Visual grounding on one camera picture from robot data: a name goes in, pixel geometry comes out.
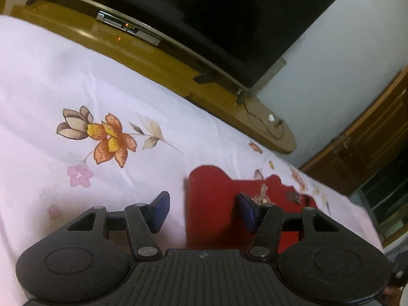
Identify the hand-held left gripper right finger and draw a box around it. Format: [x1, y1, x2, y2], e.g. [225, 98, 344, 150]
[235, 193, 339, 261]

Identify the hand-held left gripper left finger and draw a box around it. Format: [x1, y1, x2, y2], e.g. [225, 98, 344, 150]
[67, 191, 171, 261]

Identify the small red cloth garment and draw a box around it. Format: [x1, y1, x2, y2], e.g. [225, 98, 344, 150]
[184, 165, 326, 250]

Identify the brown wooden door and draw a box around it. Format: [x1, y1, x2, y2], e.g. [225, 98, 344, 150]
[299, 66, 408, 198]

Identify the white floral bed sheet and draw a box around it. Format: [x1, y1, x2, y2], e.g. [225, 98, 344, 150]
[0, 14, 385, 306]

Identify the wooden framed window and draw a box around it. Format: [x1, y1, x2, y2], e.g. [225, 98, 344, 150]
[350, 151, 408, 247]

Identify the silver set-top box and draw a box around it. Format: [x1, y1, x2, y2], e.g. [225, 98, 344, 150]
[96, 10, 161, 47]

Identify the black flat television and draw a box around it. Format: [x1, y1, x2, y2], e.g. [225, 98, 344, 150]
[19, 0, 347, 90]

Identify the wooden television cabinet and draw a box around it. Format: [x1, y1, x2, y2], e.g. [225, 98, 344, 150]
[0, 0, 298, 155]

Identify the black cable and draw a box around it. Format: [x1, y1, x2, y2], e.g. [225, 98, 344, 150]
[235, 88, 286, 141]

